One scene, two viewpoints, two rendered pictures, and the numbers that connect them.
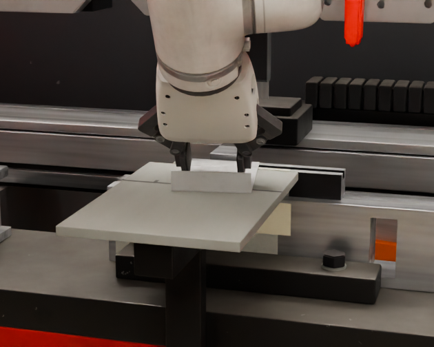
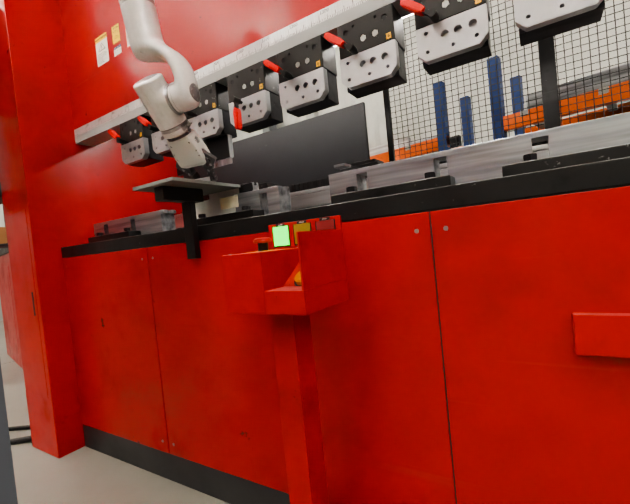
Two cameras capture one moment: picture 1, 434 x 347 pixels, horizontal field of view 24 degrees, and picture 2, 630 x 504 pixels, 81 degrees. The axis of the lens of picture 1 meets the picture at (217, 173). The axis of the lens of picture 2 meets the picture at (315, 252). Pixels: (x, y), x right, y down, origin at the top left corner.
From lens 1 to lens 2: 0.81 m
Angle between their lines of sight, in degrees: 20
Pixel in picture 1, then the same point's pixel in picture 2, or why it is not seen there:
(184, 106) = (176, 149)
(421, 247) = (274, 200)
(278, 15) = (176, 100)
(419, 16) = (259, 116)
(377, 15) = (248, 120)
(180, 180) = not seen: hidden behind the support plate
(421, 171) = (312, 198)
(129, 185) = not seen: hidden behind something
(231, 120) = (192, 153)
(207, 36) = (160, 112)
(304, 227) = (242, 202)
